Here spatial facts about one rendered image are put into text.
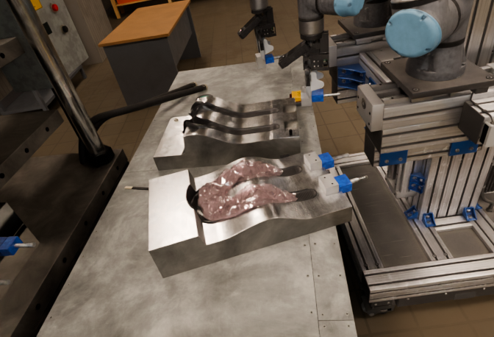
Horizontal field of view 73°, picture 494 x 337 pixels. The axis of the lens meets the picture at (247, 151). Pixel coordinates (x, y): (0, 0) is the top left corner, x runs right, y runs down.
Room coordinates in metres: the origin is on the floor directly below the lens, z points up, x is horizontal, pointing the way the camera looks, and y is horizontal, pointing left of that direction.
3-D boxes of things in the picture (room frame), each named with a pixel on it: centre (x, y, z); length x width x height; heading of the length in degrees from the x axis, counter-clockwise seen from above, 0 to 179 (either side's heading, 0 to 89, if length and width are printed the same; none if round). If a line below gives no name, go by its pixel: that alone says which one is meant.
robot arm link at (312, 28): (1.03, -0.27, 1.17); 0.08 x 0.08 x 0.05
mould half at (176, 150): (1.04, 0.05, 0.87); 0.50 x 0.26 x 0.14; 80
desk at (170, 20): (3.76, 0.73, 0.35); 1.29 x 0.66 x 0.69; 173
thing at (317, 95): (1.02, -0.29, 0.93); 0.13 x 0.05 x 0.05; 74
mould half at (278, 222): (0.67, 0.03, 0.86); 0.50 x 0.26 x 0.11; 97
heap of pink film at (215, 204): (0.68, 0.03, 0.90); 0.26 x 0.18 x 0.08; 97
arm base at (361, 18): (1.34, -0.60, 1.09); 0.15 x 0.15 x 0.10
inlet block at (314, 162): (0.76, -0.23, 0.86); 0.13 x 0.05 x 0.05; 97
